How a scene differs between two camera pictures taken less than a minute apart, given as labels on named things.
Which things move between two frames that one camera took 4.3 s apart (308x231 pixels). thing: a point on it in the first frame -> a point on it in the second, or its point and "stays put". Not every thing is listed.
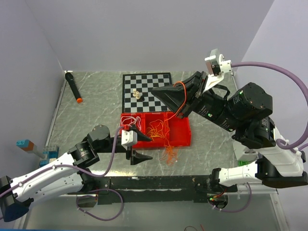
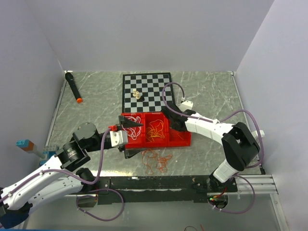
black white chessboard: (137, 96) stays put
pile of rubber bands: (171, 154) -> (148, 156)
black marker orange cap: (70, 78) stays put
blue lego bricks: (51, 155) stays put
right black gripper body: (203, 80) -> (172, 126)
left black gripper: (137, 158) -> (126, 122)
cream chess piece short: (137, 95) stays put
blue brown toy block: (25, 144) stays put
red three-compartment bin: (164, 129) stays put
